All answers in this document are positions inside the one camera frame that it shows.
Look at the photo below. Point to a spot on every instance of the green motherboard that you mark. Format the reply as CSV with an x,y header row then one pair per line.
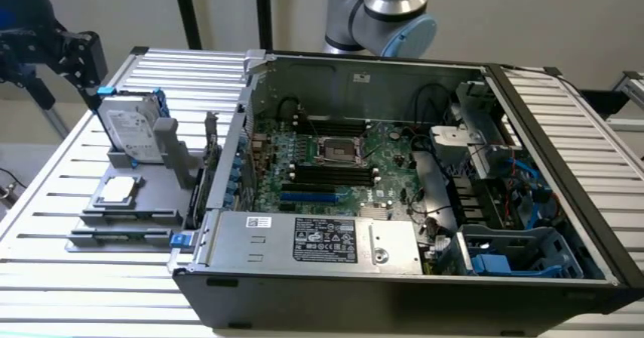
x,y
392,172

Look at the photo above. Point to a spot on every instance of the grey power supply unit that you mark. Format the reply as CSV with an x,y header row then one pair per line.
x,y
281,247

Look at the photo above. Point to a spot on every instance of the white case sticker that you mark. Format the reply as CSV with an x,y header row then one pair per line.
x,y
360,77

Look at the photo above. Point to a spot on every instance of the black open PC case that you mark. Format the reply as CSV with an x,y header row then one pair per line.
x,y
352,304

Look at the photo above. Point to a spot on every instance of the blue case latch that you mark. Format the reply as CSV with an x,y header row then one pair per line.
x,y
181,240

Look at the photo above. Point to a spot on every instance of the blue expansion slot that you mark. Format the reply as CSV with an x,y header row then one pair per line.
x,y
307,197

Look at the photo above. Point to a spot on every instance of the long black expansion slot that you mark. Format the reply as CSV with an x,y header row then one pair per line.
x,y
307,188

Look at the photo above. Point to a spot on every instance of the silver chipset heatsink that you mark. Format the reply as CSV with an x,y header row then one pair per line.
x,y
376,212

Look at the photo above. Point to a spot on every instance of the grey parts rack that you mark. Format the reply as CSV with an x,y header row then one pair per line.
x,y
171,153

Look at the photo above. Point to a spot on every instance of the CPU socket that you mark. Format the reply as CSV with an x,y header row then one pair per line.
x,y
337,150

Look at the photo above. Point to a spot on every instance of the black RAM slot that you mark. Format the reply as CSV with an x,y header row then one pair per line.
x,y
335,167
332,134
332,123
332,127
335,182
335,172
335,177
332,131

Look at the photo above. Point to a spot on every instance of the graphics card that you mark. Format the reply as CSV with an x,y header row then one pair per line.
x,y
209,145

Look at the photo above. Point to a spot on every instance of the black corner bracket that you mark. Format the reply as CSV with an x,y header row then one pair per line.
x,y
601,100

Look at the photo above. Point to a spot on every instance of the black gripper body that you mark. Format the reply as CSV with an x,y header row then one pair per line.
x,y
23,47

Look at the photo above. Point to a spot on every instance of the silver hard disk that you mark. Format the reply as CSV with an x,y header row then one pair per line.
x,y
128,126

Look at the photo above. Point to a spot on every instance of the black stand pole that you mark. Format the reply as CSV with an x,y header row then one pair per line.
x,y
187,10
263,10

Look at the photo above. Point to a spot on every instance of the blue grey disk bay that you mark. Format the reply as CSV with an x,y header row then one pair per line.
x,y
523,253

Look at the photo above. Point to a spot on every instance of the grey metal drive cage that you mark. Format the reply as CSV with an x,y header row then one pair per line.
x,y
475,126

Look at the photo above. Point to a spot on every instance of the short black expansion slot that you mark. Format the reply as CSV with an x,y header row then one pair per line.
x,y
291,206

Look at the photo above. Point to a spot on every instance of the silver CPU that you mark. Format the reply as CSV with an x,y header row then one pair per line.
x,y
117,190

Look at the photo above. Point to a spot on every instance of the aluminium profile frame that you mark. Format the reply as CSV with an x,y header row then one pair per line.
x,y
628,104

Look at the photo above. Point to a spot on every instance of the aluminium table leg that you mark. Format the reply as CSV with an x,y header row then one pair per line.
x,y
52,121

